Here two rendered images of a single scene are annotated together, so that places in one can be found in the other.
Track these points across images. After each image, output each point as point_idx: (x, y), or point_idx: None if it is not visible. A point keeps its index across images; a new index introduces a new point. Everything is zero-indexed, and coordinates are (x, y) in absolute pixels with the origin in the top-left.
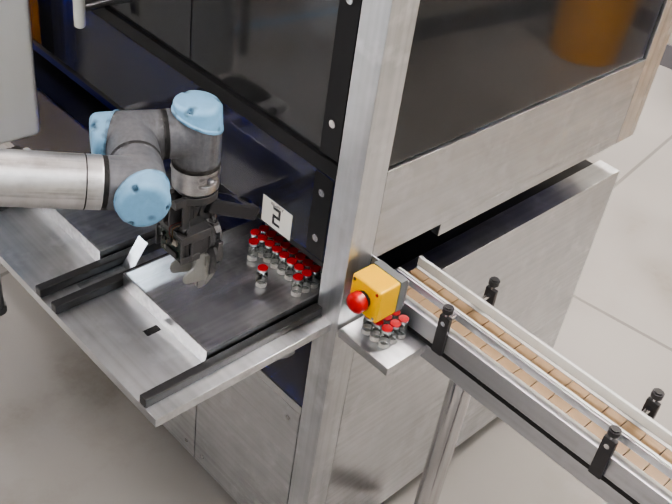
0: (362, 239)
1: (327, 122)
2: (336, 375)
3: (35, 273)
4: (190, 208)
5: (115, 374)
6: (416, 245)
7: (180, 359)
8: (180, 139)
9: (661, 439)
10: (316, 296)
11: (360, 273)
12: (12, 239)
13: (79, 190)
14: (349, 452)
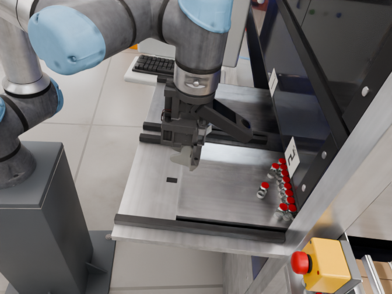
0: (338, 215)
1: (361, 88)
2: (276, 286)
3: (154, 116)
4: (182, 102)
5: (125, 191)
6: None
7: (166, 207)
8: (171, 20)
9: None
10: (286, 228)
11: (318, 241)
12: (164, 97)
13: (10, 5)
14: None
